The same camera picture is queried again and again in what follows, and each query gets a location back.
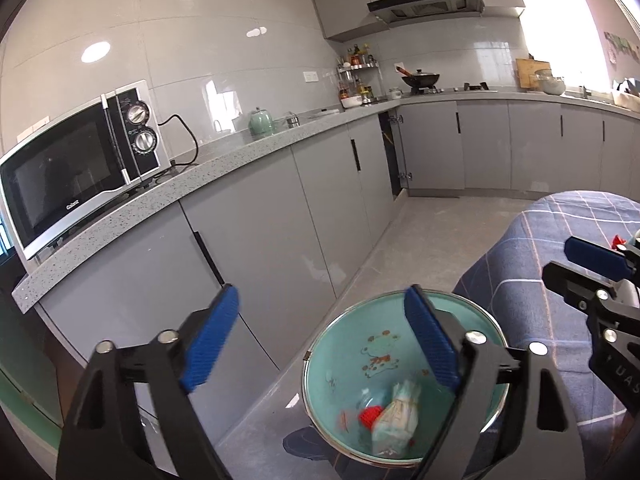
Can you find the metal spice rack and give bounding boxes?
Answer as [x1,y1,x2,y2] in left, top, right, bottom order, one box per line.
[336,42,382,108]

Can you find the crumpled plastic wrapper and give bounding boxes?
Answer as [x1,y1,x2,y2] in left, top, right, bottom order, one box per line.
[371,379,422,457]

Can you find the gas stove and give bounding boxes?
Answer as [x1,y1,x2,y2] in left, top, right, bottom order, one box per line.
[410,81,501,95]

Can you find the blue plaid tablecloth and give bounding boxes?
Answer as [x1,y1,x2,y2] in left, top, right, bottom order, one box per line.
[451,190,640,480]

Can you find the black range hood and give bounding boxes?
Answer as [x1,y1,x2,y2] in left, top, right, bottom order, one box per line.
[366,0,485,26]

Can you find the teal enamel basin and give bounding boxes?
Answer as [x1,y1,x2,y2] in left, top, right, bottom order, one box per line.
[301,290,507,468]

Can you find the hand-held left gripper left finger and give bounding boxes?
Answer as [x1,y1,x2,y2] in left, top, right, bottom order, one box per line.
[55,284,242,480]

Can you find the red bottle cap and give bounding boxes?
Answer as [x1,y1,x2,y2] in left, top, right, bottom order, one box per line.
[359,406,384,431]

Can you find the black power cable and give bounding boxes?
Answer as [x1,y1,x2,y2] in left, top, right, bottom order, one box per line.
[150,113,202,184]

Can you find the metal mixing bowl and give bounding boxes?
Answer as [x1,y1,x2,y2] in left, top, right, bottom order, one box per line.
[534,74,566,95]

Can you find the grey kitchen counter cabinets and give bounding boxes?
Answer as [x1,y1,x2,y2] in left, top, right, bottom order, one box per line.
[10,89,640,441]

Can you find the bright window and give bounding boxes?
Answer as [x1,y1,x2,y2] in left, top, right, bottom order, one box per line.
[512,0,617,94]

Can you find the green glass jar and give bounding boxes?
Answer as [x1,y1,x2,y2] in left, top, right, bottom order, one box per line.
[248,106,277,137]

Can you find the black wok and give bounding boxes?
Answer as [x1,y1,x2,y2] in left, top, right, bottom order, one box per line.
[400,67,442,92]

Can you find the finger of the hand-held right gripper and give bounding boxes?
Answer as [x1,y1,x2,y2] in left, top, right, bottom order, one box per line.
[564,236,640,281]
[542,260,621,313]

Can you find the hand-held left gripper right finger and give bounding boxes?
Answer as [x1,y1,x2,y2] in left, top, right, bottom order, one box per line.
[404,285,586,480]

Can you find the silver black microwave oven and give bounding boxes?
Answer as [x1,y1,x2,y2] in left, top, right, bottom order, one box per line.
[0,79,172,261]

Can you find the wooden cutting board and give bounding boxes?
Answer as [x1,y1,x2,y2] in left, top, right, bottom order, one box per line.
[515,58,552,92]

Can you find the white plastic bag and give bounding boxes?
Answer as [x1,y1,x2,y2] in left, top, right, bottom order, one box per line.
[613,78,640,109]

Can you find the hanging cloths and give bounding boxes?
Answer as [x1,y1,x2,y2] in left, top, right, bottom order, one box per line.
[604,31,640,64]

